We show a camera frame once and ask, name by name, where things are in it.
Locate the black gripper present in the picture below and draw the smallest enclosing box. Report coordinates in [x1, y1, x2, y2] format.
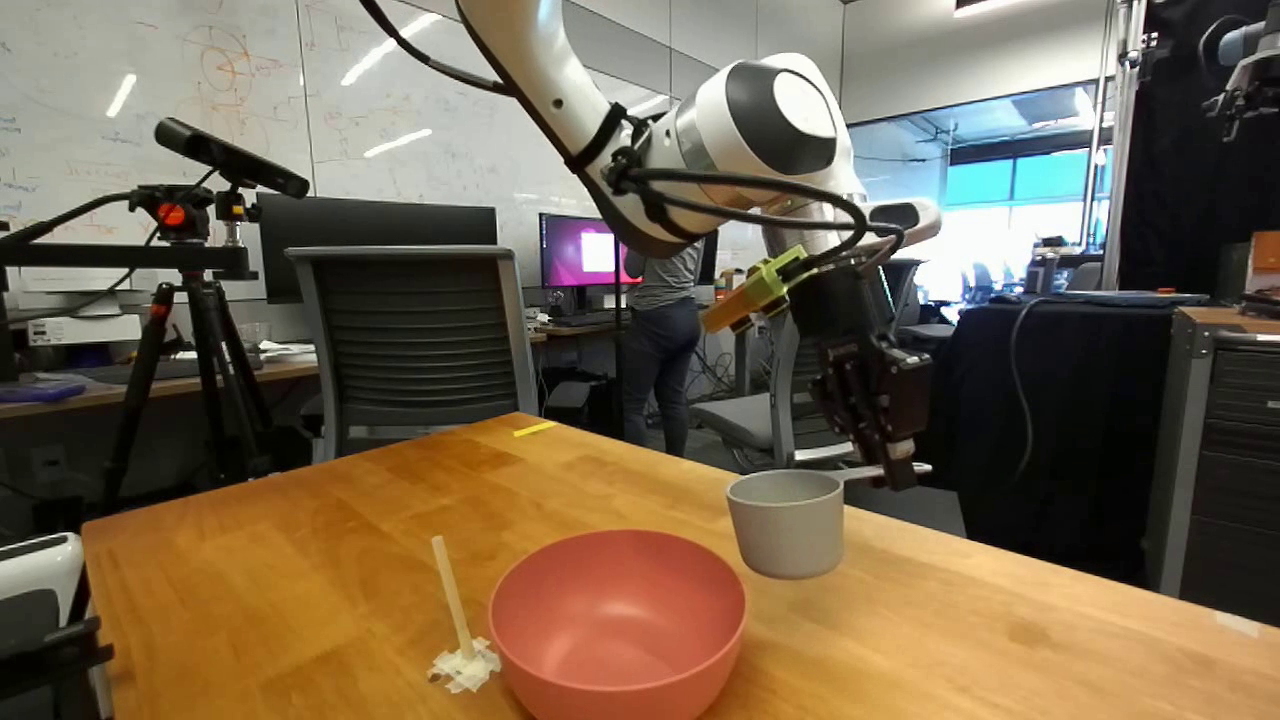
[789, 257, 941, 473]

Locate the small grey pot with handle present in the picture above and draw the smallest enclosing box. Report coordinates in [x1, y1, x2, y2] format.
[726, 457, 936, 584]

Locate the pink bowl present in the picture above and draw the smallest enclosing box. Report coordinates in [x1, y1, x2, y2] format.
[483, 528, 754, 720]

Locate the black draped desk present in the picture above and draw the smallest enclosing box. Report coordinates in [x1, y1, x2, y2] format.
[954, 290, 1203, 579]

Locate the standing person grey shirt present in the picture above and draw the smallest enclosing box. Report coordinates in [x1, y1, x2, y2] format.
[616, 234, 713, 458]

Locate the monitor with purple screen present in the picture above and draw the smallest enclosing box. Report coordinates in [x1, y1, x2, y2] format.
[536, 213, 645, 295]

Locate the grey drawer cabinet wooden top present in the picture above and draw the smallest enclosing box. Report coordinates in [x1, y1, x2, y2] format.
[1154, 298, 1280, 624]

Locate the black backdrop panel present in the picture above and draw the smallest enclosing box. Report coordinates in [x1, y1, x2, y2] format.
[1118, 0, 1280, 303]

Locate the orange cardboard box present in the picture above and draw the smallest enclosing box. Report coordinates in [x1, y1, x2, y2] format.
[1244, 226, 1280, 303]

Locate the grey mesh office chair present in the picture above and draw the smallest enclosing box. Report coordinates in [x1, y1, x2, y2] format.
[284, 239, 542, 463]

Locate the white stick with fluffy end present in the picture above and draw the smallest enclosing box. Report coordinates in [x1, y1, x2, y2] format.
[425, 530, 503, 699]

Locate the large black monitor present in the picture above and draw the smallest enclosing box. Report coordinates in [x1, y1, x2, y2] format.
[255, 192, 502, 308]

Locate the long wooden office desk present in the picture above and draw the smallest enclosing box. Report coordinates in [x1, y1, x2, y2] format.
[0, 344, 323, 421]

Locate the white and black equipment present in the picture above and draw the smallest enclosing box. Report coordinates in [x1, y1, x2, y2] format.
[0, 528, 121, 720]

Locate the yellow green camera mount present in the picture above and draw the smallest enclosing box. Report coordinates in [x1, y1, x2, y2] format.
[702, 239, 817, 335]

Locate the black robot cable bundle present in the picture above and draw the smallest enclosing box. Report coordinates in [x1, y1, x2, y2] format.
[606, 114, 913, 290]

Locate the black camera tripod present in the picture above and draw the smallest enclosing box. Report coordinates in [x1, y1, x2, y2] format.
[0, 179, 281, 519]

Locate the black bar camera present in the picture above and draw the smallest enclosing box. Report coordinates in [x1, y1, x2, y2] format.
[154, 110, 312, 198]

